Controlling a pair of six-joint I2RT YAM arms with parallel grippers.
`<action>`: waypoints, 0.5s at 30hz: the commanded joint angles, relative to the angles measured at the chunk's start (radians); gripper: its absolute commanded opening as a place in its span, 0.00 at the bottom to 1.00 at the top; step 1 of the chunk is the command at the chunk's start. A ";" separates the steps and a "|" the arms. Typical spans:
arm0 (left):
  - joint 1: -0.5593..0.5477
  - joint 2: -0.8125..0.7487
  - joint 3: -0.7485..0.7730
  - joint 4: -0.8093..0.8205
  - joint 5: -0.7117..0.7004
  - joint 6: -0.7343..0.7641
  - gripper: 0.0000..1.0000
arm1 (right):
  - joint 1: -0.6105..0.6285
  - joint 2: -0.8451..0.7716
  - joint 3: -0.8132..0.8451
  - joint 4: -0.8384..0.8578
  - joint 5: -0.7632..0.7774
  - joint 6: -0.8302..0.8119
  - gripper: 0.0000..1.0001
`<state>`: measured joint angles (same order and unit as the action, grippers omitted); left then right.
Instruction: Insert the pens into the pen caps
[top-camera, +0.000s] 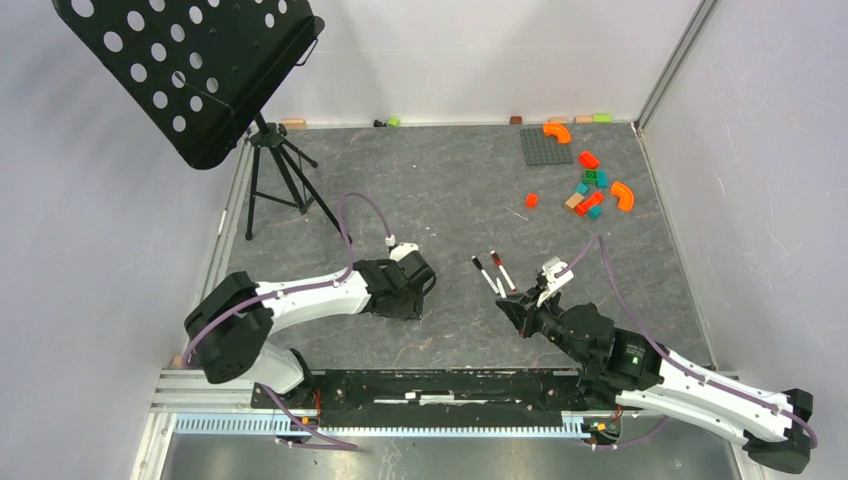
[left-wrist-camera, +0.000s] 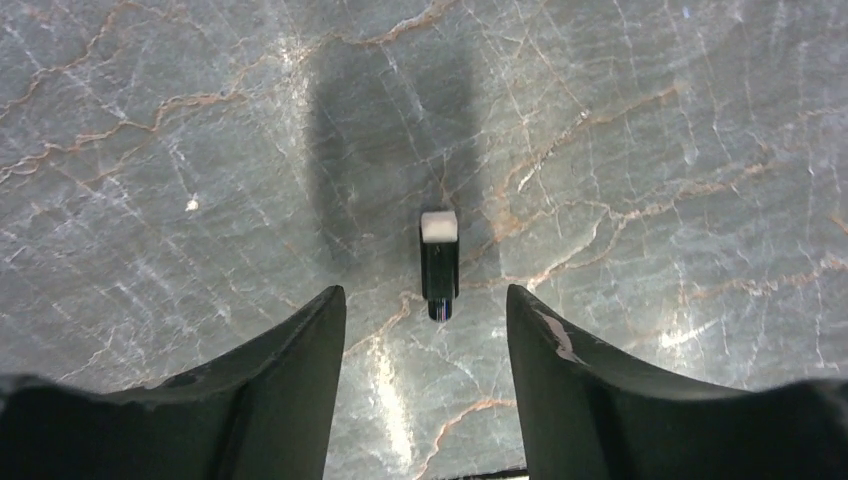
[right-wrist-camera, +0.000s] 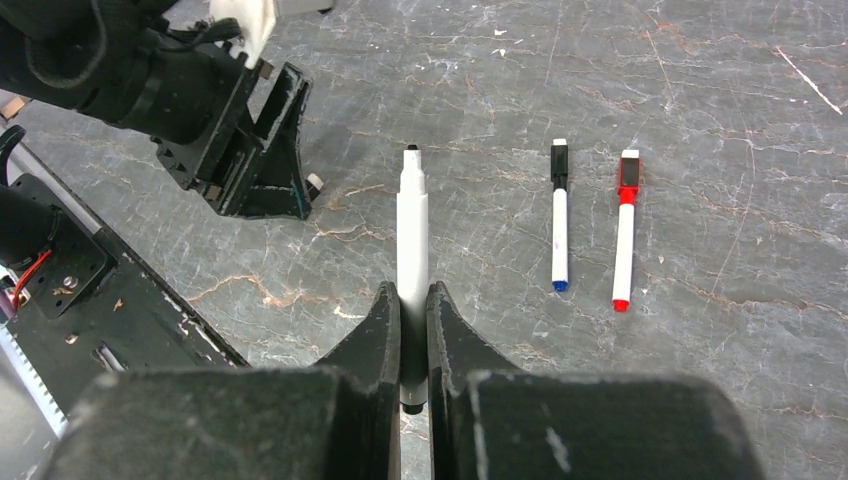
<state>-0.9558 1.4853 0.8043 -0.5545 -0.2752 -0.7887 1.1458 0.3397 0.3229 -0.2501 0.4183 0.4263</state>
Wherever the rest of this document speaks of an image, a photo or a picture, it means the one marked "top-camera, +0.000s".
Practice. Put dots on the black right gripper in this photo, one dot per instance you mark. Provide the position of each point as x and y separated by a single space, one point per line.
523 314

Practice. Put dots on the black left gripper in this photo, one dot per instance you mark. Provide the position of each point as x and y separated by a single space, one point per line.
412 309

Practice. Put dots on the white pen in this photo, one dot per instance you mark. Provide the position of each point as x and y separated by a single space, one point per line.
489 281
501 288
507 278

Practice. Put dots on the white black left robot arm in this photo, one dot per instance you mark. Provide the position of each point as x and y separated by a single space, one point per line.
229 330

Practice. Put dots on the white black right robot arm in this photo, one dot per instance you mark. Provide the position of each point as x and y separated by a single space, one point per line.
623 368

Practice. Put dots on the small red cube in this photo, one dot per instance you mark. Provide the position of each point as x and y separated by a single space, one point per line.
531 201

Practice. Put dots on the teal brick lower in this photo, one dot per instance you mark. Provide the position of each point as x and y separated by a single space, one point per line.
594 212

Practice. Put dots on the tan wooden block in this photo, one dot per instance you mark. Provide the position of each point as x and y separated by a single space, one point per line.
573 201

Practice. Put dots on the red long brick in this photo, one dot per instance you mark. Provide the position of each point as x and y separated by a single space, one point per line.
593 200

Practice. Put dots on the green lego brick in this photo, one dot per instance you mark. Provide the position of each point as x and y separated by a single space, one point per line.
590 177

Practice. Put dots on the orange curved block right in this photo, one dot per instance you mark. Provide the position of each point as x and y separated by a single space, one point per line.
624 196

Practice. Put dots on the orange curved block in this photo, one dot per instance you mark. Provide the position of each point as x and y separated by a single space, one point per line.
624 196
558 131

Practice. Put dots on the teal brick right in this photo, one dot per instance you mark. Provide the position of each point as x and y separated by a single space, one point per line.
602 180

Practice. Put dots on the grey lego baseplate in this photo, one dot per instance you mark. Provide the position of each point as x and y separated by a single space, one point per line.
540 149

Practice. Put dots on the red brick upper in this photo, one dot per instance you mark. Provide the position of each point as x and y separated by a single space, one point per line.
588 160

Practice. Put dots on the orange curved block top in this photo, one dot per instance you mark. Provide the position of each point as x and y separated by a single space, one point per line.
558 131

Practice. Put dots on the black perforated music stand desk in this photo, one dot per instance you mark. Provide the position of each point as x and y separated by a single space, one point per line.
200 70

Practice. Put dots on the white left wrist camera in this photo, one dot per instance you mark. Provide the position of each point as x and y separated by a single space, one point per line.
401 250

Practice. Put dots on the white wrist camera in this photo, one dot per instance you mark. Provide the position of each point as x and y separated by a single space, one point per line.
555 273
401 250

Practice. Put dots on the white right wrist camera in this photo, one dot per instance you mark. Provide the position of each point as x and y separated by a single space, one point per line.
555 273

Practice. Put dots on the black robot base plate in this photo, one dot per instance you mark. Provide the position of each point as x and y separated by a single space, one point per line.
451 398

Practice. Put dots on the wooden block at wall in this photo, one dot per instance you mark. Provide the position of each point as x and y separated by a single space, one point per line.
294 123

